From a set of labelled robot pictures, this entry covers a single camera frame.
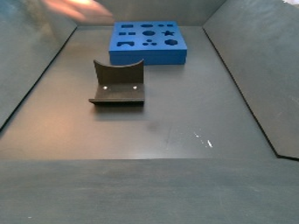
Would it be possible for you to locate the blue shape sorter block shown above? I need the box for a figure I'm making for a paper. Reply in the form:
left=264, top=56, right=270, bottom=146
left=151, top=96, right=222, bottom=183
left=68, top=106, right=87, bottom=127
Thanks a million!
left=108, top=21, right=187, bottom=66

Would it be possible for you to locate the black curved holder stand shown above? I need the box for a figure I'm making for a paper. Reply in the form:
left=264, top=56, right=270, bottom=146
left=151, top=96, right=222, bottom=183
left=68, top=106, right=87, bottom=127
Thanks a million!
left=88, top=60, right=146, bottom=105

